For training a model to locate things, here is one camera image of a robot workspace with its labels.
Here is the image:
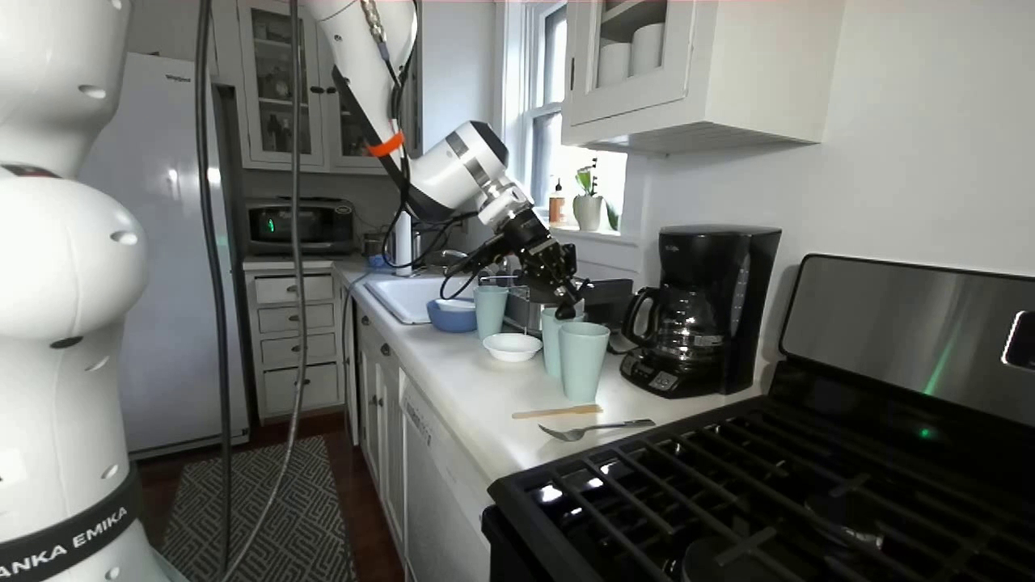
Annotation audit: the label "white lower counter cabinets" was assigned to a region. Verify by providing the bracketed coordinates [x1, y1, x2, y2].
[356, 292, 488, 582]

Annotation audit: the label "patterned grey floor rug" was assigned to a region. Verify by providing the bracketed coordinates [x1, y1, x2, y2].
[162, 435, 356, 582]

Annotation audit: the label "metal fork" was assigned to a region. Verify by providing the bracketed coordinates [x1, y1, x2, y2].
[537, 416, 653, 442]

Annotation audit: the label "white refrigerator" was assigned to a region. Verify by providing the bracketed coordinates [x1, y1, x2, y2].
[81, 50, 248, 455]

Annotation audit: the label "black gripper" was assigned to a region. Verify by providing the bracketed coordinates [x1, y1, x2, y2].
[522, 242, 584, 303]

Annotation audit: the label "white potted plant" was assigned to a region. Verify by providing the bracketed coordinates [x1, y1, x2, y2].
[574, 157, 607, 232]

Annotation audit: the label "white bowl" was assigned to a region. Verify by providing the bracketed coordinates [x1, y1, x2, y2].
[483, 332, 539, 361]

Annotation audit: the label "wooden fork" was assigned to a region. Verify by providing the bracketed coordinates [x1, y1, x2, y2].
[510, 404, 603, 419]

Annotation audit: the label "soap bottle on sill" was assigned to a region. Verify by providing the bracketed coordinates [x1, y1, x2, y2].
[548, 176, 565, 225]

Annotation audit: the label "white sink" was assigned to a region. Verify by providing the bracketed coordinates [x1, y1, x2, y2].
[365, 273, 474, 326]

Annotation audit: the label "black coffee maker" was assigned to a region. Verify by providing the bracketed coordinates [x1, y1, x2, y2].
[620, 225, 781, 398]

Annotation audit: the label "middle blue cup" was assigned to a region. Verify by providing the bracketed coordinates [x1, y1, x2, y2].
[539, 308, 578, 386]

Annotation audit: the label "blue bowl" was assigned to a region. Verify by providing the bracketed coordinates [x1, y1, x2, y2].
[428, 296, 474, 332]

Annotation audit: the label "blue cup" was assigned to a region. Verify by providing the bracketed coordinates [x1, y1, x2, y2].
[539, 308, 578, 386]
[474, 283, 507, 336]
[560, 320, 607, 401]

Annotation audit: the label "black gas stove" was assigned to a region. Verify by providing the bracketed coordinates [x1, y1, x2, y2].
[483, 251, 1035, 582]

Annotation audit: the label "front blue cup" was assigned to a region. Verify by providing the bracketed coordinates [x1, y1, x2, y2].
[560, 320, 607, 401]

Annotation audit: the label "hanging grey robot cable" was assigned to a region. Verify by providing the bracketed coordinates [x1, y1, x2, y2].
[190, 0, 317, 582]

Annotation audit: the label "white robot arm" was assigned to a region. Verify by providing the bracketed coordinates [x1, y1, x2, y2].
[0, 0, 570, 582]

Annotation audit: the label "rear blue cup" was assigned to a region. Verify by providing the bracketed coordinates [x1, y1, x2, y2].
[474, 283, 507, 336]

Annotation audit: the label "glass door cabinet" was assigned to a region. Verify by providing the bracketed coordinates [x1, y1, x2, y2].
[213, 0, 382, 174]

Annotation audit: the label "white upper wall cabinet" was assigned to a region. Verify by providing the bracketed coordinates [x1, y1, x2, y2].
[560, 0, 844, 156]

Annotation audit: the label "white drawer cabinet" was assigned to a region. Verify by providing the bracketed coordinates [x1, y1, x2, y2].
[241, 263, 342, 419]

